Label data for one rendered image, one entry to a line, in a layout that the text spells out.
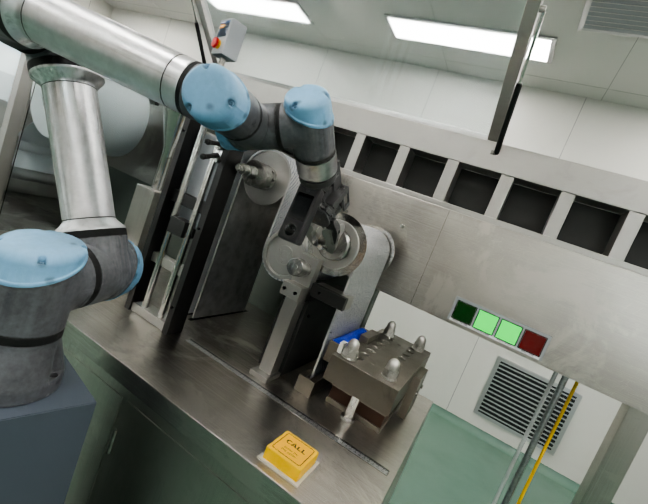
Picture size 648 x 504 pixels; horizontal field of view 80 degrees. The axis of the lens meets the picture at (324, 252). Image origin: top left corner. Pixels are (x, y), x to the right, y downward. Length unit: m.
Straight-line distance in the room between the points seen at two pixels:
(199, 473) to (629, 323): 1.01
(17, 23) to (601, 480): 1.60
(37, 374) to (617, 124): 3.66
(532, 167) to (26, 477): 1.23
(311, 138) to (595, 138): 3.18
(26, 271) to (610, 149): 3.56
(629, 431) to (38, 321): 1.38
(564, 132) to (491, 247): 2.59
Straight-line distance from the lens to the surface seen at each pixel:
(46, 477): 0.82
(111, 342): 0.94
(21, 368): 0.72
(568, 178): 1.18
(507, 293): 1.15
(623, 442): 1.42
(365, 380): 0.85
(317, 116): 0.63
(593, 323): 1.17
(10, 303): 0.68
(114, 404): 0.95
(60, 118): 0.83
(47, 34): 0.70
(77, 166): 0.80
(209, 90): 0.53
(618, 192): 1.20
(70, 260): 0.67
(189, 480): 0.85
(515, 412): 3.64
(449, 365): 3.59
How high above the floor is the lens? 1.33
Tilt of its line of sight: 7 degrees down
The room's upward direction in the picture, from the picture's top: 21 degrees clockwise
